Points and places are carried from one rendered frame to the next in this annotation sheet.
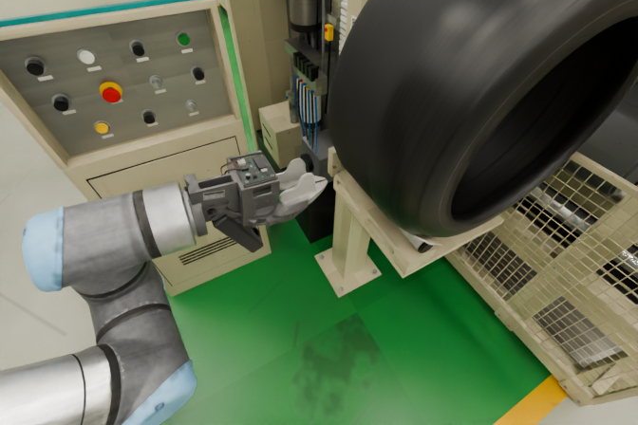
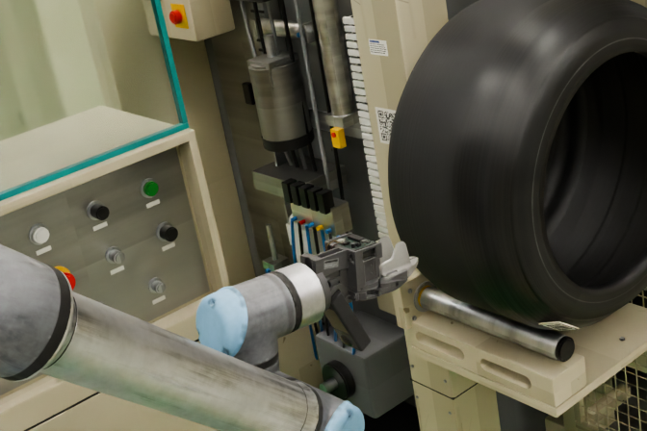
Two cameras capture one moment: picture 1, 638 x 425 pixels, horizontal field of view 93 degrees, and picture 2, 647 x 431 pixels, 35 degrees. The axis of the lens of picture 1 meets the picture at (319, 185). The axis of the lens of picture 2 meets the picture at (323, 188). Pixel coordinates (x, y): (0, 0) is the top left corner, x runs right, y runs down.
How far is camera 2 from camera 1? 1.16 m
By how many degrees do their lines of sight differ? 26
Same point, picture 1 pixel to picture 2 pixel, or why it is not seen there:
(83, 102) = not seen: hidden behind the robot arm
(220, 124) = not seen: hidden behind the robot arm
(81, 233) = (252, 294)
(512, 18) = (519, 79)
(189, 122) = (151, 316)
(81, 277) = (254, 334)
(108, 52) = (63, 224)
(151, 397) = (341, 405)
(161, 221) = (301, 283)
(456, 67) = (495, 119)
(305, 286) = not seen: outside the picture
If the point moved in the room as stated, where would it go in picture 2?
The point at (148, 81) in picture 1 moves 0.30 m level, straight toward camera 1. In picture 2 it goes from (103, 256) to (192, 293)
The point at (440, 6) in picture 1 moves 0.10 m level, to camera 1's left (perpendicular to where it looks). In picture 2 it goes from (469, 81) to (407, 95)
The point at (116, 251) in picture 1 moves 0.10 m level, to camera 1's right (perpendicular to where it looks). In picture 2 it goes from (276, 308) to (348, 291)
